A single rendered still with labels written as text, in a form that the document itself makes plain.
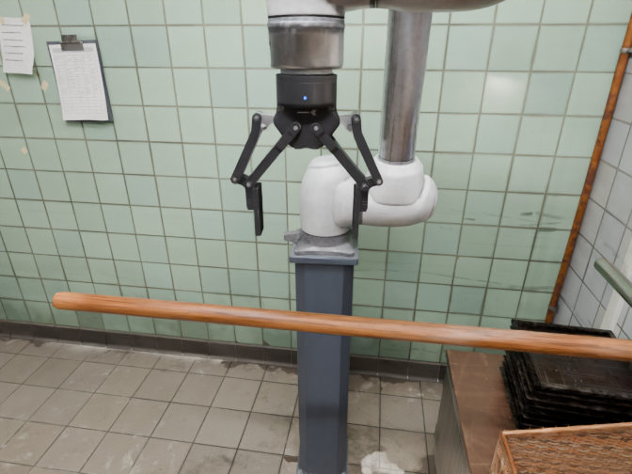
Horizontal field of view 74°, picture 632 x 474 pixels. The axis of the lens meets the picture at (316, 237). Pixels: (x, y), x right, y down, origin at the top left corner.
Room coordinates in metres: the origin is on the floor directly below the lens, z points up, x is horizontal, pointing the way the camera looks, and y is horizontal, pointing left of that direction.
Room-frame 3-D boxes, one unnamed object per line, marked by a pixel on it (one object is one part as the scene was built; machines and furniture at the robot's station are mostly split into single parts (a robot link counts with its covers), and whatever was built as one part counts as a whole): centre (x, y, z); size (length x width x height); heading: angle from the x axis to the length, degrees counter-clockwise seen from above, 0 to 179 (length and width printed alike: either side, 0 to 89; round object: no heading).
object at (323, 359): (1.20, -0.03, 0.50); 0.21 x 0.21 x 1.00; 86
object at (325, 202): (1.20, -0.04, 1.17); 0.18 x 0.16 x 0.22; 83
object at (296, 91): (0.55, 0.01, 1.50); 0.08 x 0.07 x 0.09; 88
